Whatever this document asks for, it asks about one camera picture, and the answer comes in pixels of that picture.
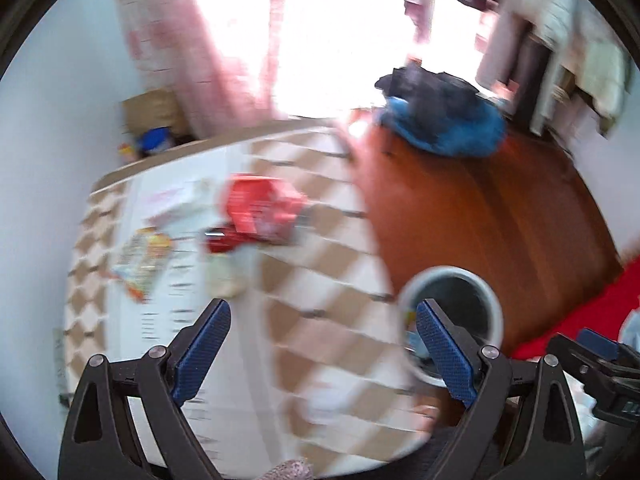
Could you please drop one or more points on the red crumpled wrapper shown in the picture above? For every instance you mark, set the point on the red crumpled wrapper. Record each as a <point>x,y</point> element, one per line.
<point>222,239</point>

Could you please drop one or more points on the brown paper bag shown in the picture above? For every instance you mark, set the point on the brown paper bag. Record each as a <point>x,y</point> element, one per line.
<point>157,108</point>

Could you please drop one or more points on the pink floral curtain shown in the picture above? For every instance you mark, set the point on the pink floral curtain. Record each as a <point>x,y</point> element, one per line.
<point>220,58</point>

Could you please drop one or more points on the hanging clothes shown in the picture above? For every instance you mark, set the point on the hanging clothes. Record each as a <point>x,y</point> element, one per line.
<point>540,54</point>

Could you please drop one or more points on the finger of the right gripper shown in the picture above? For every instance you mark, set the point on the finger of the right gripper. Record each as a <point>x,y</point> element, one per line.
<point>603,347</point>

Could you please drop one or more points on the orange small bottle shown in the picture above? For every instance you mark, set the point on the orange small bottle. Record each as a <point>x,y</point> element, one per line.
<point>127,153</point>

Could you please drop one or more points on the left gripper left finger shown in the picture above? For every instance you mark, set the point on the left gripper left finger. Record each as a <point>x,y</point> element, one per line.
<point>194,349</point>

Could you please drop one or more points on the red blanket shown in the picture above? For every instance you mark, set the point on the red blanket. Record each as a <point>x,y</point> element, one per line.
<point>604,314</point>

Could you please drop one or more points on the orange patterned snack packet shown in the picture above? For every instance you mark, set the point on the orange patterned snack packet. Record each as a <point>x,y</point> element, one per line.
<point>140,261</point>

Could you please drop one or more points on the blue lid white jar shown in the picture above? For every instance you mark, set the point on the blue lid white jar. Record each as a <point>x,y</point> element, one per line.
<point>155,141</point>

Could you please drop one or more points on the blue dark clothes pile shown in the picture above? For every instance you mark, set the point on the blue dark clothes pile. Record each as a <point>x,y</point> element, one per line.
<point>440,113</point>

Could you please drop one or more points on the crushed red cola can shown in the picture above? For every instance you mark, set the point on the crushed red cola can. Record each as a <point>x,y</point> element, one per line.
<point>263,209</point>

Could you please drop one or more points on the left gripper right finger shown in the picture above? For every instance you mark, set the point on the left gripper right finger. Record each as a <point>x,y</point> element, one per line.
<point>452,349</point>

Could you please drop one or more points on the checkered bed cover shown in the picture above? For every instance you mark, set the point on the checkered bed cover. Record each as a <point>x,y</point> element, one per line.
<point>314,364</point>

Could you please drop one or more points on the pink white tissue box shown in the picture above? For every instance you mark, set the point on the pink white tissue box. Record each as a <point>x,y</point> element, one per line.
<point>194,198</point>

